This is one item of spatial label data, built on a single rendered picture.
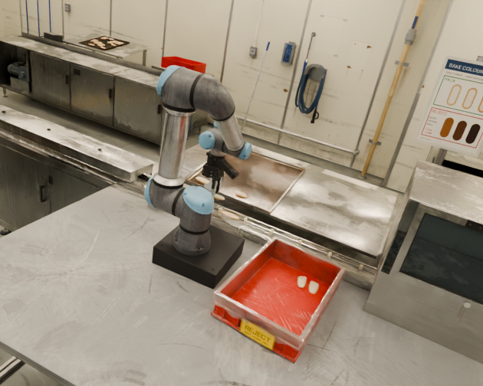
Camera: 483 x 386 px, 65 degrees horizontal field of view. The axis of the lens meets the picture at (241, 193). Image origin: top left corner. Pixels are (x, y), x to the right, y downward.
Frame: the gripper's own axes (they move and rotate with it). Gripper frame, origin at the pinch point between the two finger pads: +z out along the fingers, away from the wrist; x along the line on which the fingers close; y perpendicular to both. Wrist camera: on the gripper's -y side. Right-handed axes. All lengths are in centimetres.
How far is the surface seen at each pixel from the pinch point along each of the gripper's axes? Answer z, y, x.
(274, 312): 12, -50, 48
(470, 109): -56, -100, -72
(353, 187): -3, -59, -56
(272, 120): 54, 90, -376
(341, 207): 1, -57, -33
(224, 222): 7.9, -10.5, 9.6
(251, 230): 7.6, -23.7, 8.6
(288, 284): 12, -49, 30
